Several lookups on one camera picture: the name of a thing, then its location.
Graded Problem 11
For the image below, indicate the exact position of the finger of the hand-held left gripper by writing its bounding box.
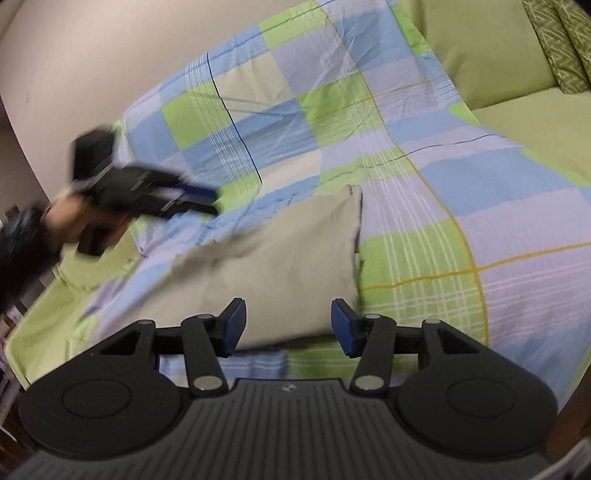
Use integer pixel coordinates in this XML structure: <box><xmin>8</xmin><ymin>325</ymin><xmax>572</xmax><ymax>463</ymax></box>
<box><xmin>175</xmin><ymin>181</ymin><xmax>219</xmax><ymax>204</ymax></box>
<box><xmin>161</xmin><ymin>198</ymin><xmax>221</xmax><ymax>220</ymax></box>

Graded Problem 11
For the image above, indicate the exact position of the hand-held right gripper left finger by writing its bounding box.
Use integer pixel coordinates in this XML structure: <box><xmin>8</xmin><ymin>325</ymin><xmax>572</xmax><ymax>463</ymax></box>
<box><xmin>95</xmin><ymin>298</ymin><xmax>247</xmax><ymax>398</ymax></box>

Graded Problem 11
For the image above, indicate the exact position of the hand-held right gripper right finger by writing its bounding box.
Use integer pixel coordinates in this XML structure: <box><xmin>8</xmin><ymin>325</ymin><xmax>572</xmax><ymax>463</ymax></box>
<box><xmin>331</xmin><ymin>298</ymin><xmax>484</xmax><ymax>398</ymax></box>

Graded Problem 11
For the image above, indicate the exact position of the beige garment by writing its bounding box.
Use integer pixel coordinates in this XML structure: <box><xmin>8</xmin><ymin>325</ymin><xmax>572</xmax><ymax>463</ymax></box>
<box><xmin>85</xmin><ymin>185</ymin><xmax>366</xmax><ymax>352</ymax></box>

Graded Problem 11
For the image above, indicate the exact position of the person's left hand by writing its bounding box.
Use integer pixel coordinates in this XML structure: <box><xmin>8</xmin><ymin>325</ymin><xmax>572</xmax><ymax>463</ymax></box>
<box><xmin>44</xmin><ymin>191</ymin><xmax>131</xmax><ymax>246</ymax></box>

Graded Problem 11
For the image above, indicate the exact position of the plaid blanket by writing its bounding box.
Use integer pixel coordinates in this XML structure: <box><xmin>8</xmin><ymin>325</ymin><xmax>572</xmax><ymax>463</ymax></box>
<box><xmin>69</xmin><ymin>0</ymin><xmax>591</xmax><ymax>416</ymax></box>

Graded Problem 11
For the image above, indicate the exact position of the green sofa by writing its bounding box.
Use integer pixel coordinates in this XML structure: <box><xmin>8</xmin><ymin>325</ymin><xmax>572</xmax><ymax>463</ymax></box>
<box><xmin>7</xmin><ymin>0</ymin><xmax>591</xmax><ymax>385</ymax></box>

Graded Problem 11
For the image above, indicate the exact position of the green patterned pillow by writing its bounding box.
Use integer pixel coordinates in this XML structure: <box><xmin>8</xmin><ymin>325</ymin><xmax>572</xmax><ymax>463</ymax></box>
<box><xmin>522</xmin><ymin>0</ymin><xmax>591</xmax><ymax>94</ymax></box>
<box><xmin>554</xmin><ymin>0</ymin><xmax>591</xmax><ymax>63</ymax></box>

